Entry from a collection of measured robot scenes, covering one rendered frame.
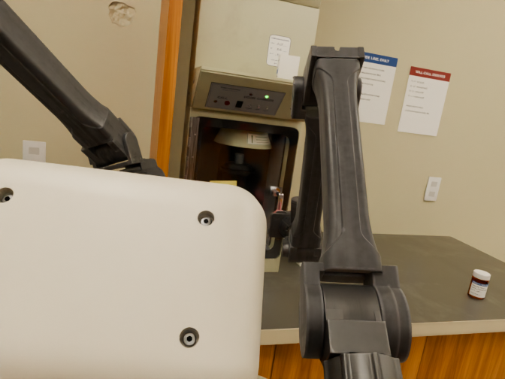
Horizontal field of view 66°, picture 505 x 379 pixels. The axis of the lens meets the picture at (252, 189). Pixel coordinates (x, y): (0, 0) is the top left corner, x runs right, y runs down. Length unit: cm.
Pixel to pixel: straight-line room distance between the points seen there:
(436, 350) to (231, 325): 111
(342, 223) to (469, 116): 167
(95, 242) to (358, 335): 25
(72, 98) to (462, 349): 120
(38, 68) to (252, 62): 61
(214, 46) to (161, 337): 91
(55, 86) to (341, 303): 48
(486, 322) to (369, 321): 95
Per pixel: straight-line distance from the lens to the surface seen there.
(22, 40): 63
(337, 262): 43
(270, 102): 104
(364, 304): 42
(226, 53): 108
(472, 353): 141
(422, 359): 130
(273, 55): 111
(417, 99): 188
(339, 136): 50
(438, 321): 122
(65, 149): 152
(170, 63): 96
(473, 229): 227
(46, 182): 28
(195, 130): 105
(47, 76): 64
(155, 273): 24
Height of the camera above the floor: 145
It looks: 13 degrees down
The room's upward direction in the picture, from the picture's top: 8 degrees clockwise
